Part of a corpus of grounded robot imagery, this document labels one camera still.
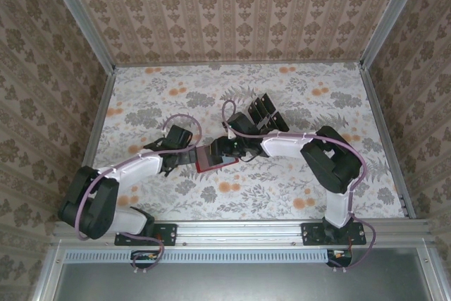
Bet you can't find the red card holder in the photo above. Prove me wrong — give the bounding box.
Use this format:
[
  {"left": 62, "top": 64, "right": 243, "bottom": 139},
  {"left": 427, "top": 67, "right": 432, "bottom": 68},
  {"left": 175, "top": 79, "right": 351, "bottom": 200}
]
[{"left": 195, "top": 145, "right": 239, "bottom": 175}]

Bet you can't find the floral table cover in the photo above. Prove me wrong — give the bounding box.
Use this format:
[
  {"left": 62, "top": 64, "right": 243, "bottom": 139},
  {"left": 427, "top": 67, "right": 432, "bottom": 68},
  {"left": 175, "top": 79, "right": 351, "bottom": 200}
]
[{"left": 90, "top": 62, "right": 407, "bottom": 223}]

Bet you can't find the black connector box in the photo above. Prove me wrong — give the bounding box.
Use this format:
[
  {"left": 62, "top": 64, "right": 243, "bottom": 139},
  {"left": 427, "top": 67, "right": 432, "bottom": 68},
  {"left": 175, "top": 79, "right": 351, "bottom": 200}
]
[
  {"left": 326, "top": 249, "right": 354, "bottom": 267},
  {"left": 130, "top": 250, "right": 160, "bottom": 267}
]

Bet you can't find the grey metal panel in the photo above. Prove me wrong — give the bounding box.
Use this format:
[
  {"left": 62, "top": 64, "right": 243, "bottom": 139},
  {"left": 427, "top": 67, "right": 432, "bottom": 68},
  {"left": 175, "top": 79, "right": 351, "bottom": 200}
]
[{"left": 31, "top": 247, "right": 438, "bottom": 301}]

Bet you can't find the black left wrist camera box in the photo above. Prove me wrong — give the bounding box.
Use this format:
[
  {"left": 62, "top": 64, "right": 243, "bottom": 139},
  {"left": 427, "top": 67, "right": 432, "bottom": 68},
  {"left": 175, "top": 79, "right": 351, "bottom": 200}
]
[{"left": 164, "top": 125, "right": 194, "bottom": 149}]

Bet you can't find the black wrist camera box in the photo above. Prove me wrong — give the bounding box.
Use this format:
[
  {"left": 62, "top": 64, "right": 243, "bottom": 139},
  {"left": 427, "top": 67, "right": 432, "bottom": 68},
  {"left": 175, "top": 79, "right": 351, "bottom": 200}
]
[
  {"left": 228, "top": 111, "right": 254, "bottom": 133},
  {"left": 164, "top": 125, "right": 194, "bottom": 149}
]

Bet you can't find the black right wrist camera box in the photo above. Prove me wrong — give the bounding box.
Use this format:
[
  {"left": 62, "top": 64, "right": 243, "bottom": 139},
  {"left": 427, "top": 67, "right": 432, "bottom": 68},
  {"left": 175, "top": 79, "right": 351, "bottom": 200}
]
[{"left": 228, "top": 111, "right": 254, "bottom": 133}]

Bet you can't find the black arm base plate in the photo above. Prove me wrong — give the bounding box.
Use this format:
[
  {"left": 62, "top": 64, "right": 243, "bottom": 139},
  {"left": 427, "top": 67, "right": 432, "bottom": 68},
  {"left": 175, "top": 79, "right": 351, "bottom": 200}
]
[
  {"left": 301, "top": 222, "right": 366, "bottom": 247},
  {"left": 113, "top": 222, "right": 178, "bottom": 247}
]

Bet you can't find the aluminium table edge rail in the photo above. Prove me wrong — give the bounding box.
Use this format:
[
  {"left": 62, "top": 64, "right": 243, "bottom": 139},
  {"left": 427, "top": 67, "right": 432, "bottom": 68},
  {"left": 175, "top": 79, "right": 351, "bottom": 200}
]
[
  {"left": 81, "top": 67, "right": 116, "bottom": 175},
  {"left": 358, "top": 65, "right": 417, "bottom": 219}
]

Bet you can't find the aluminium front rail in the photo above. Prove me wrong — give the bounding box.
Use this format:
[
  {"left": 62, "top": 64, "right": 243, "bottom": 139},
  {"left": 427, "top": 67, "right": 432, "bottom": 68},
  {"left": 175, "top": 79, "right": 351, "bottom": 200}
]
[{"left": 51, "top": 219, "right": 435, "bottom": 250}]

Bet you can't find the grey slotted cable duct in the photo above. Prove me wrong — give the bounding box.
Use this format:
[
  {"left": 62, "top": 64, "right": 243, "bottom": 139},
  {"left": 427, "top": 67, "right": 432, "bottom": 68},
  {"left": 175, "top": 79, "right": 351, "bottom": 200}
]
[{"left": 64, "top": 248, "right": 331, "bottom": 264}]

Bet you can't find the aluminium frame post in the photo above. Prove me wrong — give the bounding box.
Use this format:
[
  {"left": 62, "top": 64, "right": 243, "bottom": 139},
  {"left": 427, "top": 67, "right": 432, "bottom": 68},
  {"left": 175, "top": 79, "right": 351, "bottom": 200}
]
[
  {"left": 41, "top": 0, "right": 118, "bottom": 73},
  {"left": 358, "top": 0, "right": 430, "bottom": 70}
]

